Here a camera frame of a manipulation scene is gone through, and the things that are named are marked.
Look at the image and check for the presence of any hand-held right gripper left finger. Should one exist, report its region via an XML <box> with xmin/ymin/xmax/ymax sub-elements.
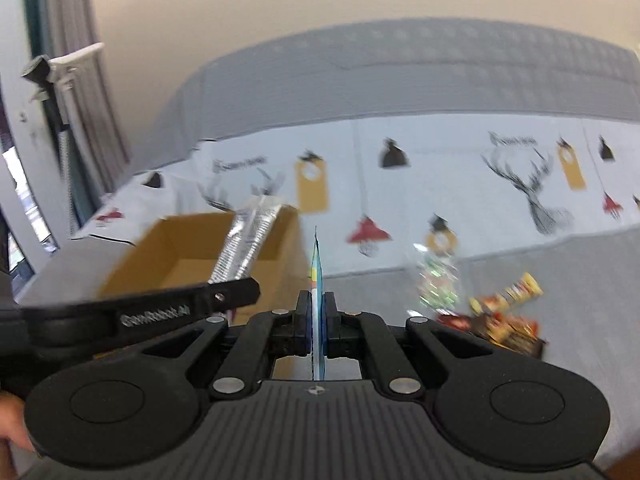
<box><xmin>142</xmin><ymin>290</ymin><xmax>315</xmax><ymax>397</ymax></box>

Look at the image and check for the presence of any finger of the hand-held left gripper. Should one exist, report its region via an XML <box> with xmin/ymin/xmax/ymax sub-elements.
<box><xmin>106</xmin><ymin>276</ymin><xmax>261</xmax><ymax>347</ymax></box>

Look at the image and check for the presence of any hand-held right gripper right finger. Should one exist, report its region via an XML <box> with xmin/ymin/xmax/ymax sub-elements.
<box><xmin>322</xmin><ymin>290</ymin><xmax>497</xmax><ymax>397</ymax></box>

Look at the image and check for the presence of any thin blue snack packet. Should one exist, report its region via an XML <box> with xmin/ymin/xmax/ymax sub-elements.
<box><xmin>310</xmin><ymin>227</ymin><xmax>327</xmax><ymax>382</ymax></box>

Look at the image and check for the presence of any brown cardboard box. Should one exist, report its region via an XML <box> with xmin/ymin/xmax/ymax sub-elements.
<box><xmin>96</xmin><ymin>205</ymin><xmax>307</xmax><ymax>326</ymax></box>

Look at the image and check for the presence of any silver snack packet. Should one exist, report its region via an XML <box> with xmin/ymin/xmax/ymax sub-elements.
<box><xmin>207</xmin><ymin>197</ymin><xmax>282</xmax><ymax>286</ymax></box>

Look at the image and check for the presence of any person's left hand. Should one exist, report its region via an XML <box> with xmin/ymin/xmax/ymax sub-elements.
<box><xmin>0</xmin><ymin>392</ymin><xmax>35</xmax><ymax>454</ymax></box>

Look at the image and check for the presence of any clear bag of colourful candies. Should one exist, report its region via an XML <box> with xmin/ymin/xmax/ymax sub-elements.
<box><xmin>406</xmin><ymin>243</ymin><xmax>465</xmax><ymax>312</ymax></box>

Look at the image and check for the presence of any dark red snack packet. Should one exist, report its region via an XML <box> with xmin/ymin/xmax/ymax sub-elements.
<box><xmin>434</xmin><ymin>310</ymin><xmax>548</xmax><ymax>360</ymax></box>

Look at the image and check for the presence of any yellow snack packet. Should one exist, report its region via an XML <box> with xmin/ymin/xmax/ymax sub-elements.
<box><xmin>492</xmin><ymin>272</ymin><xmax>544</xmax><ymax>307</ymax></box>

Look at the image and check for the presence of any deer printed white blanket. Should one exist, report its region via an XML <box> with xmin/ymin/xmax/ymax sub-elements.
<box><xmin>70</xmin><ymin>110</ymin><xmax>640</xmax><ymax>281</ymax></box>

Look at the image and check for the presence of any grey curtain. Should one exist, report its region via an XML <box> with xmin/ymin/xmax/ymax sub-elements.
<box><xmin>24</xmin><ymin>0</ymin><xmax>132</xmax><ymax>221</ymax></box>

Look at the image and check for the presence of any grey quilted bed cover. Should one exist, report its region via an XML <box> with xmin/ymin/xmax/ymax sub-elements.
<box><xmin>129</xmin><ymin>17</ymin><xmax>640</xmax><ymax>181</ymax></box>

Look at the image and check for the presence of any black stand with white clamp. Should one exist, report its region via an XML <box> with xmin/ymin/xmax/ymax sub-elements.
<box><xmin>21</xmin><ymin>42</ymin><xmax>106</xmax><ymax>181</ymax></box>

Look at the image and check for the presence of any grey bed sheet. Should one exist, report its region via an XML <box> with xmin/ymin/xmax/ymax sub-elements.
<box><xmin>300</xmin><ymin>228</ymin><xmax>640</xmax><ymax>466</ymax></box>

